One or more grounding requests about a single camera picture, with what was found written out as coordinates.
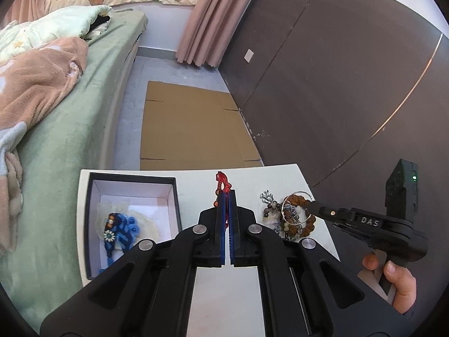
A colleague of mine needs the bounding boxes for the pale green quilt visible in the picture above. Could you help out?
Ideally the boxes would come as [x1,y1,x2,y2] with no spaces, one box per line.
[0,5,113,64]

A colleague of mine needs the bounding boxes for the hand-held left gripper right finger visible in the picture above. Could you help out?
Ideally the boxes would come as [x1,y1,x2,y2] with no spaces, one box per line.
[230,190,412,337]

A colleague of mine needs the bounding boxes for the red braided bracelet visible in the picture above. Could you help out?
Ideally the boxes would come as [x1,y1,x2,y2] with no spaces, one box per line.
[213,171,233,229]

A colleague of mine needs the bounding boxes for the flat cardboard sheet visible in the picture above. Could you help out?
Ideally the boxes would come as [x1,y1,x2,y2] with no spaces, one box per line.
[139,80,264,171]

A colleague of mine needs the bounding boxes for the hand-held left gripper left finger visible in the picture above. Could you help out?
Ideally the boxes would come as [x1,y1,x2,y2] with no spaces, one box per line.
[39,190,231,337]

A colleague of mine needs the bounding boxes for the thin silver hoop bracelet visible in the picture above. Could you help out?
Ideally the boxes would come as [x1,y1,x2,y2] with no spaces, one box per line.
[280,191,315,224]

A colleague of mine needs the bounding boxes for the pink curtain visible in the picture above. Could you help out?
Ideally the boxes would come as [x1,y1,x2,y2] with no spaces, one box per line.
[175,0,270,69]

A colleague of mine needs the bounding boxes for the bed with green sheet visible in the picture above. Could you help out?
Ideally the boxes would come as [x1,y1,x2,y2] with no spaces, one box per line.
[0,7,148,335]

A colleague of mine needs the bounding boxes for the black jewelry box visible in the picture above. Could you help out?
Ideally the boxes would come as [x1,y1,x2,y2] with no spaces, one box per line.
[85,172,182,281]

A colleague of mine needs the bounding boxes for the mixed stone bead bracelet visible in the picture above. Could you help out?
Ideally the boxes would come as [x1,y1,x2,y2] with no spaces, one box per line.
[280,216,306,242]

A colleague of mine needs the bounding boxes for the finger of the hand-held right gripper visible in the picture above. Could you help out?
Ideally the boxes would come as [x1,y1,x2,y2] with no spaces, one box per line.
[306,200,355,230]

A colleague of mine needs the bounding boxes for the clear plastic pouch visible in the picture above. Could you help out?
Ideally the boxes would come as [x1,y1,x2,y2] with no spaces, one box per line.
[95,202,161,251]

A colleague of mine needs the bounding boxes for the brown wooden bead bracelet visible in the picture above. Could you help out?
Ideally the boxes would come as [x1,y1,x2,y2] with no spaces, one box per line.
[281,193,317,238]

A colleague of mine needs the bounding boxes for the pink fleece blanket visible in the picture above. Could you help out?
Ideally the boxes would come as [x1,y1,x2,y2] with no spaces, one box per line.
[0,37,89,253]

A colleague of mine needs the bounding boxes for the dark bead bracelet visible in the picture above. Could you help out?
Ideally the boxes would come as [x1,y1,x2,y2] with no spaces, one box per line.
[262,200,282,220]

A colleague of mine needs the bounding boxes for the black garment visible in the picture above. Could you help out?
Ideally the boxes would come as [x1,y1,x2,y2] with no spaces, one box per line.
[86,11,112,36]

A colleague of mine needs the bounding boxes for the blue braided bracelet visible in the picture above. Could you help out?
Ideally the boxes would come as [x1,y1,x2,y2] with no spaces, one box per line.
[99,212,141,275]

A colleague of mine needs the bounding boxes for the person's right hand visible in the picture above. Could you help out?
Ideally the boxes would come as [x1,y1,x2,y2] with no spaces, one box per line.
[357,253,418,315]

